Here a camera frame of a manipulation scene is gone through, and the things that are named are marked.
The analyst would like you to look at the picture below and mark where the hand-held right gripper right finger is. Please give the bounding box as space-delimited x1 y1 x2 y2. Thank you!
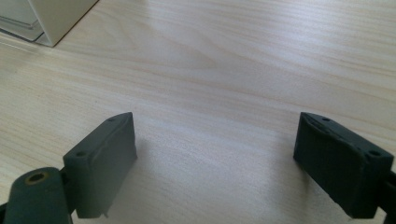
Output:
292 112 395 219

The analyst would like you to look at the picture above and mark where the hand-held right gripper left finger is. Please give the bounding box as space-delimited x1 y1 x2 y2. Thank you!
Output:
63 111 138 219

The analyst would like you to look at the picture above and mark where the white storage box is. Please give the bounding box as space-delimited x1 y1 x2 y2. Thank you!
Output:
0 0 100 49

